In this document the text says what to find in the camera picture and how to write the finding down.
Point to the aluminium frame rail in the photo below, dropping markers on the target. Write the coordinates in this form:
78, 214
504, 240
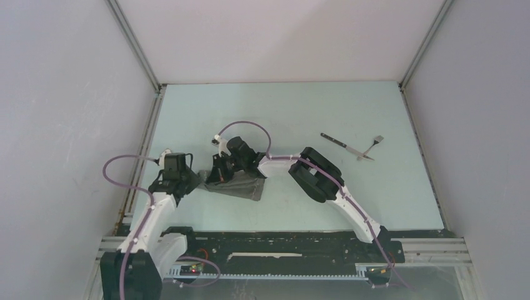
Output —
340, 246

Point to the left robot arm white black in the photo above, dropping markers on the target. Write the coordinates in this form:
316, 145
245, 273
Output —
136, 269

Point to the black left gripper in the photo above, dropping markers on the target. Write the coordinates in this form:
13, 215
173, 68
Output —
194, 181

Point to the grey cloth napkin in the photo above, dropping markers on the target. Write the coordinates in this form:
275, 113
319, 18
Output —
241, 185

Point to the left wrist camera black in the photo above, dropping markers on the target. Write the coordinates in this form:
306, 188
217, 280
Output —
175, 166

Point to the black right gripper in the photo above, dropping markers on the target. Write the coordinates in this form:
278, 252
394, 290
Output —
219, 173

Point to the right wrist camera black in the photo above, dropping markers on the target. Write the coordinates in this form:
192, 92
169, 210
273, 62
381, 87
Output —
239, 149

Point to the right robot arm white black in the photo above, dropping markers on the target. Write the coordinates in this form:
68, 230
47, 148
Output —
322, 181

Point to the silver metal utensil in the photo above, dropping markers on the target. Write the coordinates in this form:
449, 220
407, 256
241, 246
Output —
357, 153

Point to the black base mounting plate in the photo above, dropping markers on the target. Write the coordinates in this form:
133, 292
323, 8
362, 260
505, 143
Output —
250, 265

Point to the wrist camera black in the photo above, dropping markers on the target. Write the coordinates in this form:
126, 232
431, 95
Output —
175, 166
239, 149

